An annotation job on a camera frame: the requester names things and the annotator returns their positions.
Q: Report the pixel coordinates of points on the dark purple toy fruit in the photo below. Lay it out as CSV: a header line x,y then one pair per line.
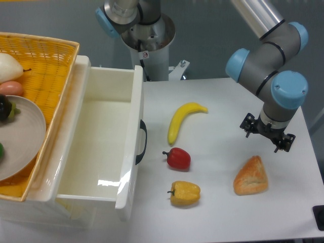
x,y
8,109

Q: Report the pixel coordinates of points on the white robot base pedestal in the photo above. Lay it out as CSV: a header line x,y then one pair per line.
x,y
149,48

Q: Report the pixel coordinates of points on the white plastic drawer cabinet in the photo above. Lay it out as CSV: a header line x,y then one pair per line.
x,y
63,210

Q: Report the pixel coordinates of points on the white toy radish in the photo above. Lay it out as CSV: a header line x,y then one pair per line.
x,y
11,69

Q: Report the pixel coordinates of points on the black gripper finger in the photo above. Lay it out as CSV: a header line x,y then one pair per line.
x,y
283,142
248,124

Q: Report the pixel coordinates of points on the yellow toy bell pepper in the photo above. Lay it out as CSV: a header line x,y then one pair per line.
x,y
183,193

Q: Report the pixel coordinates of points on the grey round plate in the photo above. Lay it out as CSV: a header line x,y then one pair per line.
x,y
21,137

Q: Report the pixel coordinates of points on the white plastic drawer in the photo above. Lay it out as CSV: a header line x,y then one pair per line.
x,y
94,149

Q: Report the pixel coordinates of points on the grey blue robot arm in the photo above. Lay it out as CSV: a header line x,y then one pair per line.
x,y
259,71

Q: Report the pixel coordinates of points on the red toy bell pepper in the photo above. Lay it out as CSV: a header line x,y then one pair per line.
x,y
178,158

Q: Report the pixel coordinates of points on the black drawer handle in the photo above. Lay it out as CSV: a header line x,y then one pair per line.
x,y
143,142

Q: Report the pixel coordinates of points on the yellow woven basket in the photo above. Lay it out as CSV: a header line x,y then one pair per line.
x,y
51,61

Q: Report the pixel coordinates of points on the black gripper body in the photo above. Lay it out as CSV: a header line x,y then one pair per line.
x,y
276,136

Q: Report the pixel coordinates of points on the triangle puff pastry bread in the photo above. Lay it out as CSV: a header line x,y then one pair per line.
x,y
252,178

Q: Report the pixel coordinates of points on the green toy vegetable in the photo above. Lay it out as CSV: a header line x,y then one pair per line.
x,y
2,151

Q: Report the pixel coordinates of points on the black corner object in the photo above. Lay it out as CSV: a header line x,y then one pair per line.
x,y
318,212

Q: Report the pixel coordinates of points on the yellow toy banana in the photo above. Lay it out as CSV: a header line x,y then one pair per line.
x,y
179,116

